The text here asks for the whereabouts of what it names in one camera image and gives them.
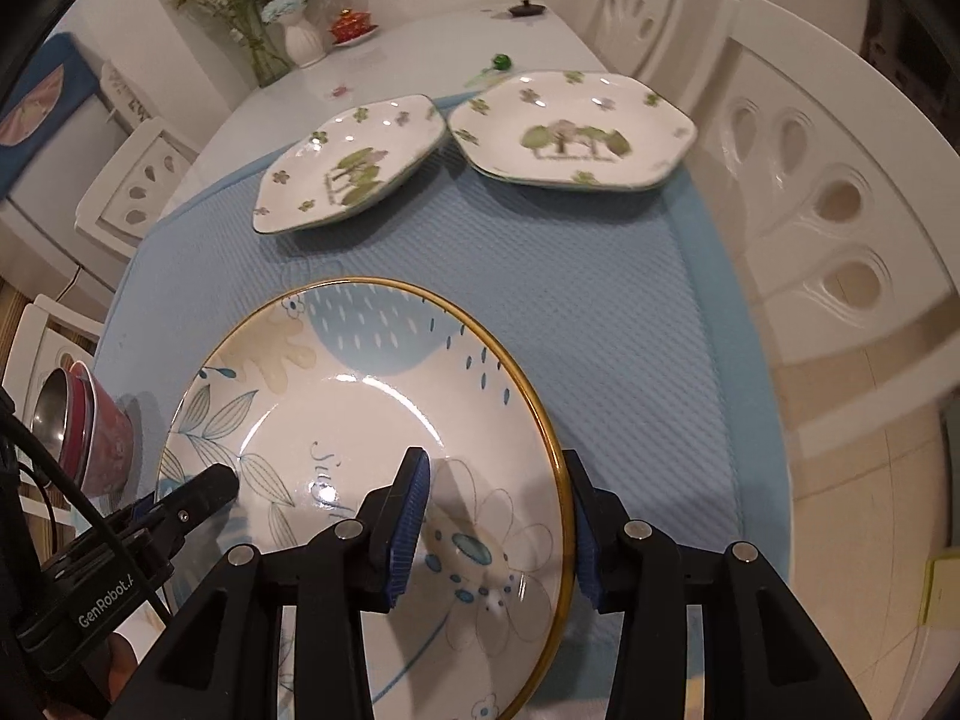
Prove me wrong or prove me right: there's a green candy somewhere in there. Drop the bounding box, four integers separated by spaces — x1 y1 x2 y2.
465 54 512 87

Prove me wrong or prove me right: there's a white fridge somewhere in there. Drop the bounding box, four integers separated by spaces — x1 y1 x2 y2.
0 75 140 301

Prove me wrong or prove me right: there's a black cable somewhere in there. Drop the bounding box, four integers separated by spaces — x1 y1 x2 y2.
0 386 173 631

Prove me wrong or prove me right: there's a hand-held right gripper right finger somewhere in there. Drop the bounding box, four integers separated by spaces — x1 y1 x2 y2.
561 448 871 720

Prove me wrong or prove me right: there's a large hexagonal floral plate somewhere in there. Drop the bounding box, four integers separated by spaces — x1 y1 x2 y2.
448 70 698 192

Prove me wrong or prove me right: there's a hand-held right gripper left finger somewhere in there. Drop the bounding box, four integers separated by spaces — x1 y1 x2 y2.
124 446 432 720

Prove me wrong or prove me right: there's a white corner shelf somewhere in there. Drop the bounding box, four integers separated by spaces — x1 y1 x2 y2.
100 60 158 136

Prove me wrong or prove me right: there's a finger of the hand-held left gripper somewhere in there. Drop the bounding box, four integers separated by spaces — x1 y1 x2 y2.
139 463 241 541
122 493 164 526

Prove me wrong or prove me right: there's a blue waffle table mat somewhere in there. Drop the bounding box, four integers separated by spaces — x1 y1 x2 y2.
94 86 796 646

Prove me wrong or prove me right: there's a glass vase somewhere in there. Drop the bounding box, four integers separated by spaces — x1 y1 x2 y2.
232 11 293 87

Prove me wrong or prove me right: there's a white dining chair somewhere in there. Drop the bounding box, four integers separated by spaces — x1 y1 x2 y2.
577 0 721 83
15 292 106 428
679 0 960 458
75 118 200 248

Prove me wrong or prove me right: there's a round gold-rimmed plate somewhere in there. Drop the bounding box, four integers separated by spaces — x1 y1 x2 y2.
156 277 577 720

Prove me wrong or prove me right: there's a small hexagonal floral plate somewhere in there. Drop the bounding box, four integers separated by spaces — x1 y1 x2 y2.
251 94 449 235

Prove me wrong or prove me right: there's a red lidded teacup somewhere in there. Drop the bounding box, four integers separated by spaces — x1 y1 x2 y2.
330 7 378 47

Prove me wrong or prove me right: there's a pink steel bowl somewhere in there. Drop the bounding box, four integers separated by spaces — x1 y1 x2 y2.
34 364 92 482

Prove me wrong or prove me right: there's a white ribbed vase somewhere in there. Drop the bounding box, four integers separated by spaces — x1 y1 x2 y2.
283 15 329 67

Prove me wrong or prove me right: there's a blue cloth cover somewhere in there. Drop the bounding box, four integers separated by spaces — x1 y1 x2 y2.
0 31 102 173

